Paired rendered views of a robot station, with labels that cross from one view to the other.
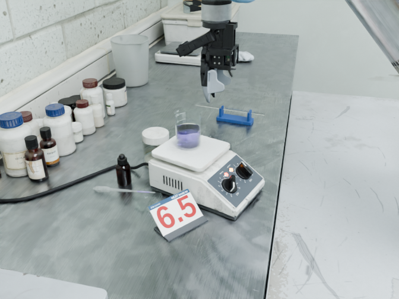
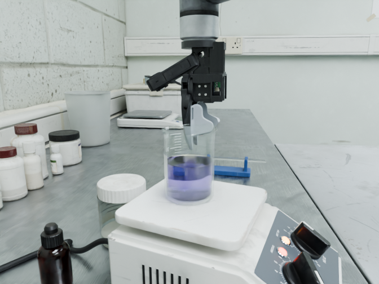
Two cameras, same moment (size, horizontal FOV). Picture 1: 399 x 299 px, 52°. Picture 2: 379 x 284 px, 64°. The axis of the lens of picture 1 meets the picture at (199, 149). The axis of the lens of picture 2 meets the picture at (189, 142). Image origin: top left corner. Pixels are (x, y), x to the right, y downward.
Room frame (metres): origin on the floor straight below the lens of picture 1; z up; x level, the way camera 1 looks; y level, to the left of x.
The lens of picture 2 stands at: (0.44, 0.06, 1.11)
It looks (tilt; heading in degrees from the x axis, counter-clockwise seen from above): 13 degrees down; 352
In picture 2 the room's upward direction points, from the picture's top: straight up
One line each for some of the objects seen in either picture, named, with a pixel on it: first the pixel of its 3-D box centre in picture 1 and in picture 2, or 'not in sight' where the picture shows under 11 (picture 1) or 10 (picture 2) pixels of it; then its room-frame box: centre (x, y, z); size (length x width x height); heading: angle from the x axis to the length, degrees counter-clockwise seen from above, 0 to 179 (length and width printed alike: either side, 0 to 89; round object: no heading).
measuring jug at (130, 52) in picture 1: (129, 60); (87, 117); (1.37, 0.24, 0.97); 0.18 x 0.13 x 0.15; 37
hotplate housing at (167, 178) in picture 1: (202, 171); (220, 248); (0.70, -0.01, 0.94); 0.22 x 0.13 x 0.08; 58
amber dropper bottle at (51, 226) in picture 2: (123, 168); (54, 254); (0.72, 0.16, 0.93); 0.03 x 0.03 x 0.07
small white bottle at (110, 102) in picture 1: (110, 104); (56, 159); (1.08, 0.25, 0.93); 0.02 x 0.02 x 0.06
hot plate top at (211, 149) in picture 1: (191, 149); (197, 203); (0.72, 0.02, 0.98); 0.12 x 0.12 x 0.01; 58
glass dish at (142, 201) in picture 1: (148, 200); not in sight; (0.64, 0.10, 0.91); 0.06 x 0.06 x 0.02
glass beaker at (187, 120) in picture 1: (189, 128); (191, 161); (0.73, 0.02, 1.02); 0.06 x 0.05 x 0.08; 125
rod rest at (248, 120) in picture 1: (235, 114); (226, 164); (1.03, -0.10, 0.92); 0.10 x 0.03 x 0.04; 69
